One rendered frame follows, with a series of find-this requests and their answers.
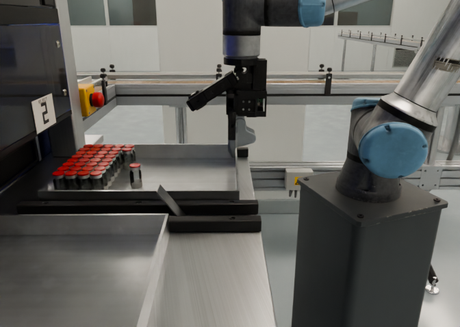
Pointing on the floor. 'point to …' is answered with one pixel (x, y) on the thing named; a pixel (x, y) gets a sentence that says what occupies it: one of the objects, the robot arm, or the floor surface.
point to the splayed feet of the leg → (432, 282)
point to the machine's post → (73, 137)
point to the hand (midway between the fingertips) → (230, 151)
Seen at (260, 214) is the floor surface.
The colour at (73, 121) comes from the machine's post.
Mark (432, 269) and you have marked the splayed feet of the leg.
